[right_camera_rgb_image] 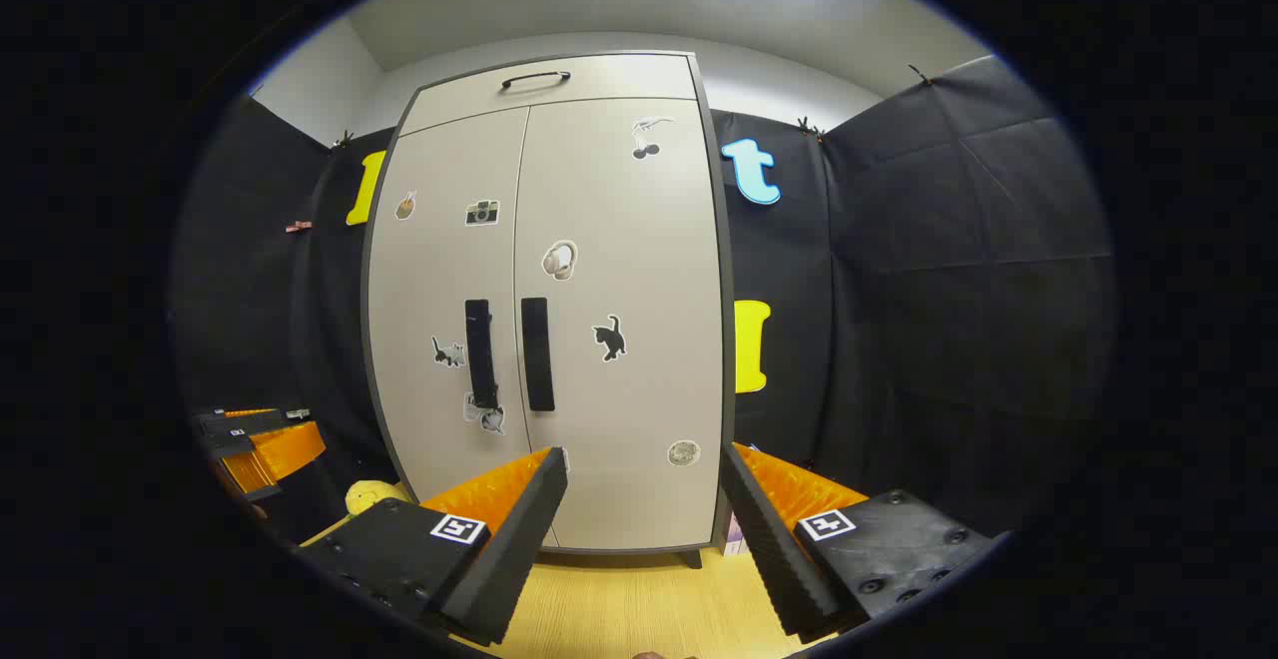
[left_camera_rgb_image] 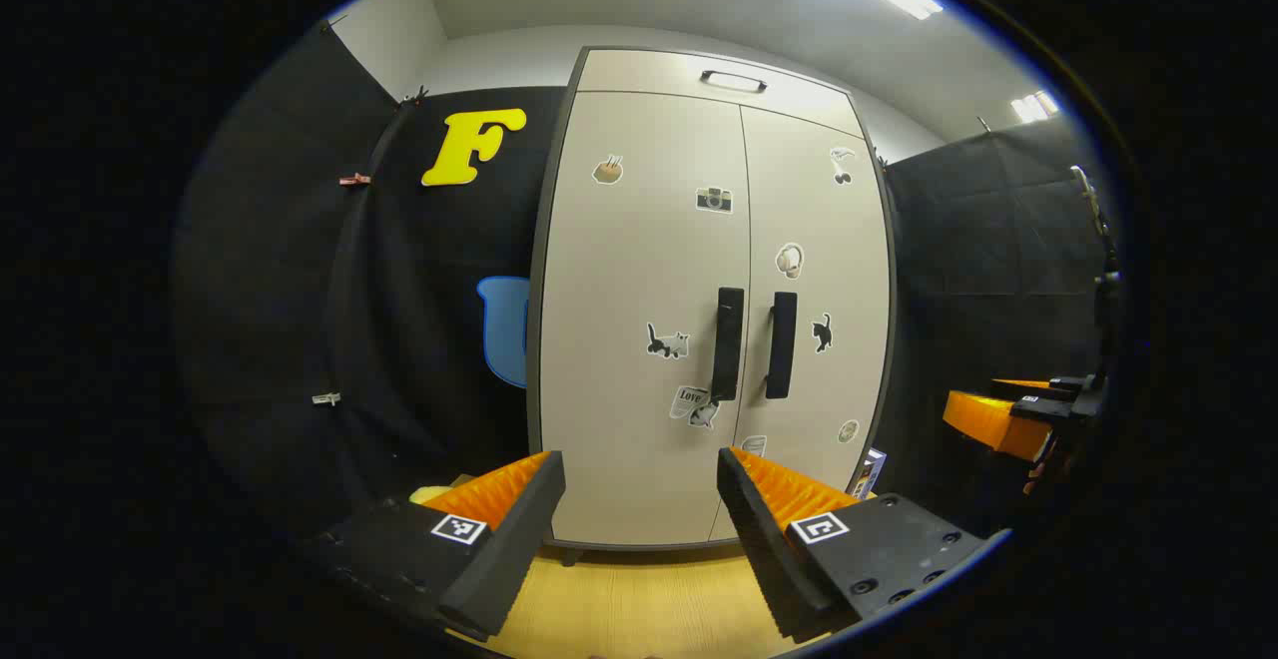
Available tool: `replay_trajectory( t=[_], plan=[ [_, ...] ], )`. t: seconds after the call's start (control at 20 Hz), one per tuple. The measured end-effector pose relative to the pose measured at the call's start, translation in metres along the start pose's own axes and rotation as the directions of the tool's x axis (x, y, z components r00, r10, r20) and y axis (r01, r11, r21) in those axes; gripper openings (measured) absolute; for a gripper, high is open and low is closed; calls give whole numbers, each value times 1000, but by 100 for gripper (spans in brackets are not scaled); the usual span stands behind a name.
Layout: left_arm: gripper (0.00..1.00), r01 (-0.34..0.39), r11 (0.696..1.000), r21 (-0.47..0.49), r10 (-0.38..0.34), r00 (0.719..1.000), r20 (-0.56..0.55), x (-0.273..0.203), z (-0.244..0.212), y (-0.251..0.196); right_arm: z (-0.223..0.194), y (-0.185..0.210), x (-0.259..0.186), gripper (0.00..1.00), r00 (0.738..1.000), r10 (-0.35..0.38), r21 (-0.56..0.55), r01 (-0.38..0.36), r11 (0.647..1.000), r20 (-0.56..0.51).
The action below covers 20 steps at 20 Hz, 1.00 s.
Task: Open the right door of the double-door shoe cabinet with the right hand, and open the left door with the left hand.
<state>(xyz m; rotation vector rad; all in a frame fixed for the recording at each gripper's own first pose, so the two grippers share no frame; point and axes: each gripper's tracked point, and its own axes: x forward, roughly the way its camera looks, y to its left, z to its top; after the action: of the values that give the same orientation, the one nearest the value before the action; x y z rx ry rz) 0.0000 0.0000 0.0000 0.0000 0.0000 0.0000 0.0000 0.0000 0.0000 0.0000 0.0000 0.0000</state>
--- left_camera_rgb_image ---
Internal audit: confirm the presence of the black backdrop cloth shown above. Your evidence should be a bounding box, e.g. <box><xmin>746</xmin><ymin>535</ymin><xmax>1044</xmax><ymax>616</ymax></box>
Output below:
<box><xmin>874</xmin><ymin>115</ymin><xmax>1124</xmax><ymax>540</ymax></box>
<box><xmin>170</xmin><ymin>20</ymin><xmax>570</xmax><ymax>550</ymax></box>

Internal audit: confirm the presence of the beige double-door shoe cabinet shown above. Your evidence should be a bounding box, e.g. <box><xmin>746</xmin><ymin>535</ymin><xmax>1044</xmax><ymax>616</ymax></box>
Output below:
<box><xmin>526</xmin><ymin>45</ymin><xmax>898</xmax><ymax>568</ymax></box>

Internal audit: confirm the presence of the small ceiling light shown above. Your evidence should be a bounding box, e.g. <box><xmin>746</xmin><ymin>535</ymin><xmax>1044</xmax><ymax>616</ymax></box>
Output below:
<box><xmin>1010</xmin><ymin>90</ymin><xmax>1061</xmax><ymax>124</ymax></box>

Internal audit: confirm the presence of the black door handle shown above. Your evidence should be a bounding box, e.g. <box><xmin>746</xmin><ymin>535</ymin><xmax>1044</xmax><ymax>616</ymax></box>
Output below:
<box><xmin>765</xmin><ymin>291</ymin><xmax>799</xmax><ymax>400</ymax></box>
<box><xmin>711</xmin><ymin>287</ymin><xmax>746</xmax><ymax>402</ymax></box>

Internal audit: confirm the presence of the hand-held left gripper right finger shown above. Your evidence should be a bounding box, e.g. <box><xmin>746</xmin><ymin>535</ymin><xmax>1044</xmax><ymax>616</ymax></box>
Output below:
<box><xmin>716</xmin><ymin>445</ymin><xmax>1011</xmax><ymax>642</ymax></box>

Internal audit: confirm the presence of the small printed box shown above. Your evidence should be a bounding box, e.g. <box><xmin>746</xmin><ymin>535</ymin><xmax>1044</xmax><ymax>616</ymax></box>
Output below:
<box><xmin>851</xmin><ymin>447</ymin><xmax>888</xmax><ymax>500</ymax></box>

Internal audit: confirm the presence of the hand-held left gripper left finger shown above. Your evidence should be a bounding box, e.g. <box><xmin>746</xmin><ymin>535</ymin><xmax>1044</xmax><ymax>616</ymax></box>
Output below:
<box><xmin>305</xmin><ymin>450</ymin><xmax>567</xmax><ymax>642</ymax></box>

